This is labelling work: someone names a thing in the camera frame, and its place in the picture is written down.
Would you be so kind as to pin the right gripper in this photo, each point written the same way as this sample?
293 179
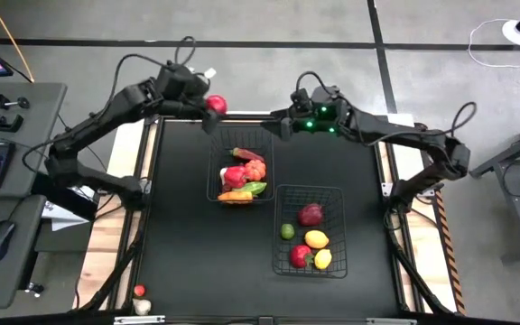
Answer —
327 118

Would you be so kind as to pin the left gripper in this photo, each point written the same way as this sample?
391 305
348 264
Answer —
179 101

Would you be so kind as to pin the red apple with green leaf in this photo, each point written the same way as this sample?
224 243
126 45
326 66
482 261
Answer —
217 104
300 256

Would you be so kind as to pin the red chili pepper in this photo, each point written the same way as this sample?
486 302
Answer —
247 155

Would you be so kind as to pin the small orange pumpkin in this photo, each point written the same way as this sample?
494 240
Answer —
255 170

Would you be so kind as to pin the green elongated vegetable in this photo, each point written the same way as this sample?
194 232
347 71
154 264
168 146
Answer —
253 188

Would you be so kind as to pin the orange carrot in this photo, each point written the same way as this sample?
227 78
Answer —
235 196

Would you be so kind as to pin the dark red round fruit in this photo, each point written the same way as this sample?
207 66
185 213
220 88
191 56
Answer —
310 215

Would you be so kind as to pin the green lime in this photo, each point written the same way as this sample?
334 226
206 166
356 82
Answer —
287 231

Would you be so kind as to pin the yellow lemon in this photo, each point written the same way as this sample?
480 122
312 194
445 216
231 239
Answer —
322 259
316 239

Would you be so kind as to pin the small red strawberry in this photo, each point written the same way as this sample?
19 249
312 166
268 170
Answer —
139 290

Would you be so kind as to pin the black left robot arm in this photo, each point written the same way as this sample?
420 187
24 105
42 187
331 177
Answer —
106 112

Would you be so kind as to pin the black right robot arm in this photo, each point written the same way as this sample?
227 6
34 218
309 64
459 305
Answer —
400 135

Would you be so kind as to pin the small label tag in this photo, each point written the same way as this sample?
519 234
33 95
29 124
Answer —
210 72

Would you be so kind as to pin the grey desk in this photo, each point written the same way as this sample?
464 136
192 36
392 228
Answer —
25 126

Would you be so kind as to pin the white paper sheet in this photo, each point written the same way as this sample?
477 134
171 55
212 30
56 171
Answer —
61 222

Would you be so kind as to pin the orange black hazard strip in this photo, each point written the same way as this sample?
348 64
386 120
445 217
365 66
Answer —
449 253

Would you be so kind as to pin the small black knob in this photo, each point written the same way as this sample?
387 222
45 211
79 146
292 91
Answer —
34 288

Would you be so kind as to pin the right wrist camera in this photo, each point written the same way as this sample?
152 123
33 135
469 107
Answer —
300 99

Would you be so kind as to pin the black table frame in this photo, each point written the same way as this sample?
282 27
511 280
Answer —
426 289

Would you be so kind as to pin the silver metal bracket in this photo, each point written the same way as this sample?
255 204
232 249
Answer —
391 321
138 320

